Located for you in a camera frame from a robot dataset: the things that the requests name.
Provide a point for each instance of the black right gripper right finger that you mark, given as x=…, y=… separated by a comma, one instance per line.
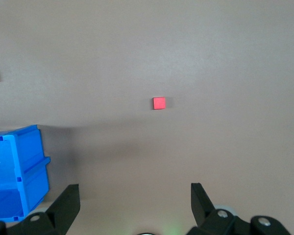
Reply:
x=210, y=220

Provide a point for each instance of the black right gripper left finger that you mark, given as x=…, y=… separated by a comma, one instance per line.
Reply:
x=51, y=218

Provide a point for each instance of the red cube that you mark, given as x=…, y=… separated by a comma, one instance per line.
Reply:
x=159, y=103

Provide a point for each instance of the blue plastic storage bin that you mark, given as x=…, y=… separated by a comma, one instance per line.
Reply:
x=5, y=171

